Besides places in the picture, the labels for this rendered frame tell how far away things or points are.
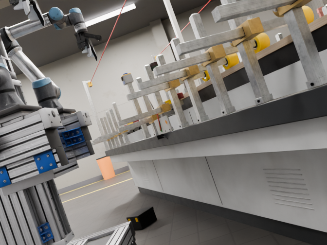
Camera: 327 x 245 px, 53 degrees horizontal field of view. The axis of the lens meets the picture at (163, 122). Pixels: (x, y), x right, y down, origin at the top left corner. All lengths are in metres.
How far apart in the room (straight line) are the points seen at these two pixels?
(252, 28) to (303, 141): 0.39
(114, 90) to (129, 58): 0.93
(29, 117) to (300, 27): 1.14
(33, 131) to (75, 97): 7.47
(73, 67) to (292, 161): 8.00
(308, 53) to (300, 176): 0.69
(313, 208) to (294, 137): 0.50
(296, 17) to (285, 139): 0.41
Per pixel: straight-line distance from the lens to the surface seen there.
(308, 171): 1.48
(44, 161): 1.60
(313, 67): 0.98
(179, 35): 3.78
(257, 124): 1.20
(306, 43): 0.99
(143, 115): 1.99
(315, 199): 1.53
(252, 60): 1.18
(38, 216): 1.90
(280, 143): 1.21
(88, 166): 8.97
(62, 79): 9.17
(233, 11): 0.84
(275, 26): 1.23
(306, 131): 1.09
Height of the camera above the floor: 0.73
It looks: 1 degrees up
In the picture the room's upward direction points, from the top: 20 degrees counter-clockwise
